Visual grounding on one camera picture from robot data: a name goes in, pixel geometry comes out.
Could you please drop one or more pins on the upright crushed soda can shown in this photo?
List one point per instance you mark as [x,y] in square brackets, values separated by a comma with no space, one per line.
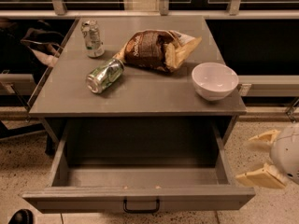
[92,38]

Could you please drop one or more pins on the brown chip bag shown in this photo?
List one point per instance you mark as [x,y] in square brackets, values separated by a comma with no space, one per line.
[161,50]

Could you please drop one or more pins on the metal window railing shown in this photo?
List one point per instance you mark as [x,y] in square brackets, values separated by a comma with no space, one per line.
[213,9]

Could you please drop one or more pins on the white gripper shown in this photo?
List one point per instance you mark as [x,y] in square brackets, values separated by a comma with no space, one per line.
[287,153]

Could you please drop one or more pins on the grey drawer cabinet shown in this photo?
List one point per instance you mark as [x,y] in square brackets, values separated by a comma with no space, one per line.
[138,92]

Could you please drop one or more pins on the grey top drawer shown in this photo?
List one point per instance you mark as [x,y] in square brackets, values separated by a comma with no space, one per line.
[139,167]

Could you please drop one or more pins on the black shoe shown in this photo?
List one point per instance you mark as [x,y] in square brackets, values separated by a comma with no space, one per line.
[23,216]

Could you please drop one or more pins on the white ceramic bowl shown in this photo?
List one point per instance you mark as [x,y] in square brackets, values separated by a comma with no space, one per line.
[214,81]

